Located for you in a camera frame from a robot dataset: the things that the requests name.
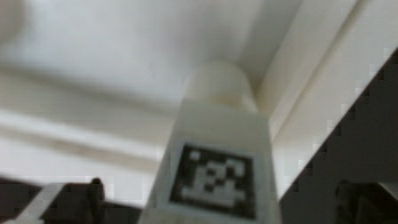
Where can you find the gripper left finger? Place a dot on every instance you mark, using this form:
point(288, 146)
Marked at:
point(70, 203)

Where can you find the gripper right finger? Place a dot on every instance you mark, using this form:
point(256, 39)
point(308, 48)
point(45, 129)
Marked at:
point(366, 205)

